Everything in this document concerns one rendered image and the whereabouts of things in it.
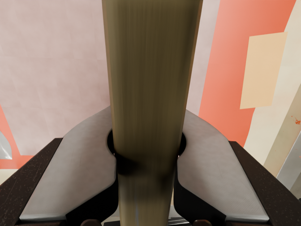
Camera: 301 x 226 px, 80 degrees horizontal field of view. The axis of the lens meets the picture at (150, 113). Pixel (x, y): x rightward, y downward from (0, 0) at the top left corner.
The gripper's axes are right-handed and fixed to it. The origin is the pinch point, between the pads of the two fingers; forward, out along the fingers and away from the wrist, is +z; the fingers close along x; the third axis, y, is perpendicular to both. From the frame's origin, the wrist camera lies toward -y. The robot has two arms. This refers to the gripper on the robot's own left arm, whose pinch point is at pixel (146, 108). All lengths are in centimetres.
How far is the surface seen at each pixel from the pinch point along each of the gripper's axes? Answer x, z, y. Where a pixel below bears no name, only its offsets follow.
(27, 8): -14.1, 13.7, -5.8
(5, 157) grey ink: -24.4, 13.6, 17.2
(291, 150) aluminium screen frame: 22.5, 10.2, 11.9
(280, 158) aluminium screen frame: 22.3, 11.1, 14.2
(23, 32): -15.3, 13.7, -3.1
